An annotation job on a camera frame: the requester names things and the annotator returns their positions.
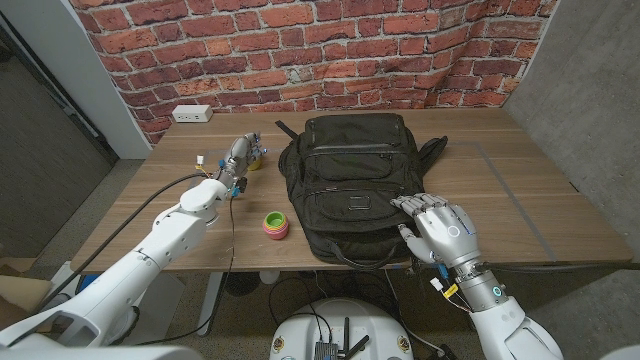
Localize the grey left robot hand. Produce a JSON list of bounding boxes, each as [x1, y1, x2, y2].
[[213, 132, 266, 189]]

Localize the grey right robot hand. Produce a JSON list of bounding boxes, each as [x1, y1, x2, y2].
[[389, 192, 484, 269]]

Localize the black backpack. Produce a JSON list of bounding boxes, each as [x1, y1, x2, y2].
[[277, 112, 449, 271]]

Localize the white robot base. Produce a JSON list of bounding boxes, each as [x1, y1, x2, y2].
[[268, 298, 415, 360]]

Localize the white power strip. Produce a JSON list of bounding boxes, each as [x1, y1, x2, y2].
[[171, 104, 214, 124]]

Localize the grey table leg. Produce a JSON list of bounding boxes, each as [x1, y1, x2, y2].
[[452, 267, 484, 332]]

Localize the green pink stacked cups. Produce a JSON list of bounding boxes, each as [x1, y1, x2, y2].
[[262, 210, 290, 241]]

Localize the red brick print backdrop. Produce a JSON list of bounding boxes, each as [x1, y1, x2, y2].
[[69, 0, 559, 146]]

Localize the black slanted antenna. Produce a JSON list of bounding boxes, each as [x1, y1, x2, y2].
[[344, 334, 371, 360]]

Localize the white table leg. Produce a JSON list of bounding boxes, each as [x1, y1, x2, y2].
[[196, 272, 224, 336]]

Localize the grey mini computer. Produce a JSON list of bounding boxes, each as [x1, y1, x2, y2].
[[313, 341, 339, 360]]

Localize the blue foot pedals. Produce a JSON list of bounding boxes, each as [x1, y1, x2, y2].
[[74, 273, 101, 296]]

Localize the white robot chest shell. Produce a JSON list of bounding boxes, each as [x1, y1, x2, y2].
[[0, 344, 204, 360]]

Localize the tan cardboard box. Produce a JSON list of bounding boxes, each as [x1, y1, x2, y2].
[[0, 257, 54, 331]]

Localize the thin black left wrist cable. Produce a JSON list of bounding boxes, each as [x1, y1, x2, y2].
[[134, 197, 239, 346]]

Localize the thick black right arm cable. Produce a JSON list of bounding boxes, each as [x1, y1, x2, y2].
[[482, 262, 640, 272]]

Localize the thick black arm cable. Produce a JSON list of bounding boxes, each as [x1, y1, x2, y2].
[[482, 262, 640, 272], [29, 172, 209, 321]]

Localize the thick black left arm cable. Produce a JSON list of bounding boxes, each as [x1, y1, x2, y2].
[[29, 172, 209, 321]]

